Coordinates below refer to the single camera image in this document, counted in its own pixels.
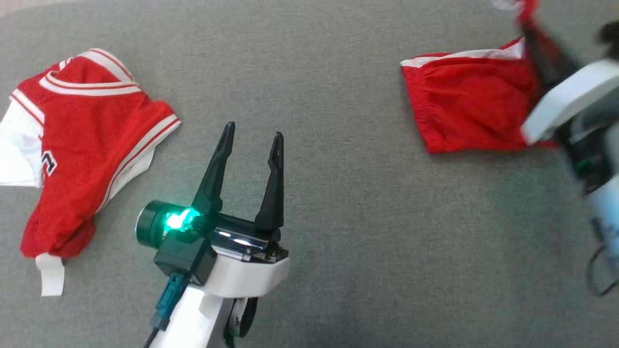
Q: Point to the red white-trimmed shorts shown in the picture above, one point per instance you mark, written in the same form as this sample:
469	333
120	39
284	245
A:
469	101

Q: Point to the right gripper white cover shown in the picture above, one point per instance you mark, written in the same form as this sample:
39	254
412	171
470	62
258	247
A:
570	101

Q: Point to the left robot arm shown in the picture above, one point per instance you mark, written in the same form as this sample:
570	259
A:
193	321

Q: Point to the grey fabric sofa seat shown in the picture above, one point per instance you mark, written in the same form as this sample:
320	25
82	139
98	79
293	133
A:
329	96

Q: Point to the red white basketball jersey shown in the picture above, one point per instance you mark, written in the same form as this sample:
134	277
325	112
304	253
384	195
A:
92	125

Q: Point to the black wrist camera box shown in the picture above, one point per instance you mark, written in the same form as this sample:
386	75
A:
186	258
610	33

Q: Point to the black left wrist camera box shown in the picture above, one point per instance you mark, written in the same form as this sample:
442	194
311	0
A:
186	258

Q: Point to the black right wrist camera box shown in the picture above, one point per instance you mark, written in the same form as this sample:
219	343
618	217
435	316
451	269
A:
610	33

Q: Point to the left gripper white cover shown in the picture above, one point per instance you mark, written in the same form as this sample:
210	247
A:
246	278

